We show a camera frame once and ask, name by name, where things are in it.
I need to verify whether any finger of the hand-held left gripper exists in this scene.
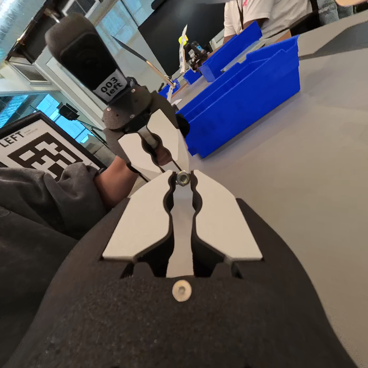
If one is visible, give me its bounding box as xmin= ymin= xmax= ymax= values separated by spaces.
xmin=147 ymin=110 xmax=190 ymax=173
xmin=117 ymin=133 xmax=167 ymax=182

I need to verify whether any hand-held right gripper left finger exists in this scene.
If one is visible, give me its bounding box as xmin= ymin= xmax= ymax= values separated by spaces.
xmin=102 ymin=170 xmax=177 ymax=277

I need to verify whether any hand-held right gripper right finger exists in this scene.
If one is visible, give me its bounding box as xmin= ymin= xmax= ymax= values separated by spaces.
xmin=191 ymin=170 xmax=263 ymax=277

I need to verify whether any person's left forearm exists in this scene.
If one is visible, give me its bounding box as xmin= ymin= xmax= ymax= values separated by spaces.
xmin=0 ymin=157 xmax=139 ymax=240

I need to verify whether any grey desk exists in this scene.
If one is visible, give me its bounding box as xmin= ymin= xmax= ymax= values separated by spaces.
xmin=126 ymin=9 xmax=368 ymax=363

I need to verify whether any black tripod device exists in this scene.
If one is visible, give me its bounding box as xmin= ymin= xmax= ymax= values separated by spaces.
xmin=57 ymin=103 xmax=107 ymax=144

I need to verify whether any white paper tag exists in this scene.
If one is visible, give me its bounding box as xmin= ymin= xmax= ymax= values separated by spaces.
xmin=179 ymin=24 xmax=189 ymax=74

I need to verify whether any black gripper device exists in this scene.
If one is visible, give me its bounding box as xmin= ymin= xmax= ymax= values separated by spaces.
xmin=184 ymin=40 xmax=208 ymax=71

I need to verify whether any black monitor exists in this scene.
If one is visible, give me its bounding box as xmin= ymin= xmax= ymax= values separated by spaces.
xmin=137 ymin=0 xmax=229 ymax=76

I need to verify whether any framed marker sign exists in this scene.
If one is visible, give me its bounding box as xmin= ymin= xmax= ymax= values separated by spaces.
xmin=0 ymin=112 xmax=107 ymax=182

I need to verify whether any person's torso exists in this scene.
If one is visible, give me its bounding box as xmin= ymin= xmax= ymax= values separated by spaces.
xmin=0 ymin=205 xmax=79 ymax=367

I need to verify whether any wooden post black flag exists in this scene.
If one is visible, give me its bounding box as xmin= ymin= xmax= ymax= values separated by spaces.
xmin=111 ymin=35 xmax=176 ymax=87

